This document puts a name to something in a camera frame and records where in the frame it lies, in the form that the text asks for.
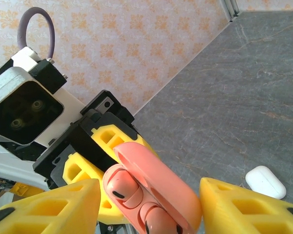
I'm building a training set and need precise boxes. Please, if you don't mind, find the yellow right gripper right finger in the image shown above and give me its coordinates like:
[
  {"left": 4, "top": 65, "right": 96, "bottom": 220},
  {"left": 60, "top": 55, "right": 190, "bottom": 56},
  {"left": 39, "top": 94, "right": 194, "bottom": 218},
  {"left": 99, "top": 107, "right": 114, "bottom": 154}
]
[{"left": 199, "top": 177, "right": 293, "bottom": 234}]

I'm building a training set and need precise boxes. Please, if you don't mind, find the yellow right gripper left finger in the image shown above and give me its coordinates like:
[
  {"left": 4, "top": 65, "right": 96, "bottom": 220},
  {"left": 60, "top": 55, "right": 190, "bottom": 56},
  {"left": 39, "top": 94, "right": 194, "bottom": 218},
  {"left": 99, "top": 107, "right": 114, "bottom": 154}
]
[{"left": 0, "top": 178, "right": 101, "bottom": 234}]

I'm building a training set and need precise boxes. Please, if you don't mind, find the pink wireless earbud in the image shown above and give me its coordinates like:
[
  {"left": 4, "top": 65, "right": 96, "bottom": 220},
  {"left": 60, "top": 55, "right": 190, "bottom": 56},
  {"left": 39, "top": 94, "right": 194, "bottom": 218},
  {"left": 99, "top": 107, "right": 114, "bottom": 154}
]
[
  {"left": 106, "top": 169, "right": 140, "bottom": 208},
  {"left": 139, "top": 201, "right": 184, "bottom": 234}
]

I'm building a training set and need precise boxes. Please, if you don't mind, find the pink earbud charging case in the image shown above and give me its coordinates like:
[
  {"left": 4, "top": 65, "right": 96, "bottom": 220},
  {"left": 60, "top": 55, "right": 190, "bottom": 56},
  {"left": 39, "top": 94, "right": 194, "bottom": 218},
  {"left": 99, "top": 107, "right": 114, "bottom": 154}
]
[{"left": 102, "top": 142, "right": 203, "bottom": 234}]

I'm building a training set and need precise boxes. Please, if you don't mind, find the white earbud charging case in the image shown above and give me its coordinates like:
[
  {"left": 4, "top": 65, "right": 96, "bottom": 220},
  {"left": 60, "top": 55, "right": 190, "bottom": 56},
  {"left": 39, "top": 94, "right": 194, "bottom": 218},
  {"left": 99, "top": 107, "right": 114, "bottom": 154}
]
[{"left": 245, "top": 165, "right": 287, "bottom": 199}]

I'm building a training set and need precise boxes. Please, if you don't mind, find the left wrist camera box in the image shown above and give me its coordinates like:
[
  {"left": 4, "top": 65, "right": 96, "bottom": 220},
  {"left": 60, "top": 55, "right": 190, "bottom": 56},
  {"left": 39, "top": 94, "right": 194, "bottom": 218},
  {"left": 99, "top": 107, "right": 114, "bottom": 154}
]
[{"left": 0, "top": 46, "right": 86, "bottom": 147}]

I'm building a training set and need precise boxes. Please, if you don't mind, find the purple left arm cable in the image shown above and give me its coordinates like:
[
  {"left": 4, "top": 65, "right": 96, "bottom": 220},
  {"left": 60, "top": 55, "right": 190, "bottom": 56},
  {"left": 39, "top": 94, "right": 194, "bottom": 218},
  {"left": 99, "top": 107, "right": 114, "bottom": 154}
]
[{"left": 16, "top": 6, "right": 56, "bottom": 61}]

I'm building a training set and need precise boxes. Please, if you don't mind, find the aluminium corner post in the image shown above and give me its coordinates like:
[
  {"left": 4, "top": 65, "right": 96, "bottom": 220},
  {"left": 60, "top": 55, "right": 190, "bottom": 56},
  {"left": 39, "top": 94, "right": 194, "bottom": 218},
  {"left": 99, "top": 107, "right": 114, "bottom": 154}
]
[{"left": 219, "top": 0, "right": 241, "bottom": 23}]

